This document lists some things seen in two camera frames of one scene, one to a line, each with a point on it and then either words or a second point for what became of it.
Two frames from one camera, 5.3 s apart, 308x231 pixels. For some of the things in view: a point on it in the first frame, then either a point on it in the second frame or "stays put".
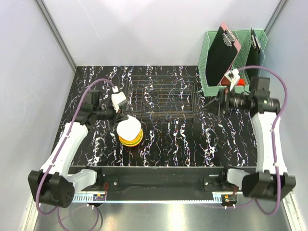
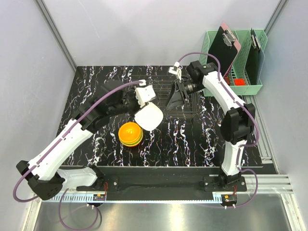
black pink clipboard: [223, 48] stays put
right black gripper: [224, 102] to [177, 97]
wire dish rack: [162, 97] stays put
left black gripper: [118, 117] to [133, 93]
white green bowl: [129, 129] to [149, 117]
